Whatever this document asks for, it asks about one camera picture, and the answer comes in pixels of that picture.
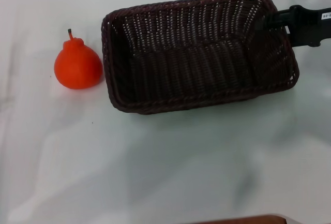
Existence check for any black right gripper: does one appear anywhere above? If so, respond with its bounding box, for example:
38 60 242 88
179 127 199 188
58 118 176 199
260 4 331 48

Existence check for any black woven rectangular basket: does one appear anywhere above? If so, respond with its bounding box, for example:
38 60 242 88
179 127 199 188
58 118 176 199
101 0 300 115

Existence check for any orange tangerine with stem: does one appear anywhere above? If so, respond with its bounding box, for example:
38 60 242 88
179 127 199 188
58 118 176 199
53 28 104 90

